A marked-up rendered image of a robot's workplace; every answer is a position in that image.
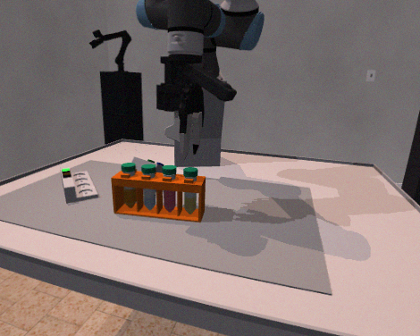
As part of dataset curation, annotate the orange test tube rack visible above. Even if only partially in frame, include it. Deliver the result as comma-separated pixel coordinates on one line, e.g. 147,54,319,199
111,169,206,223

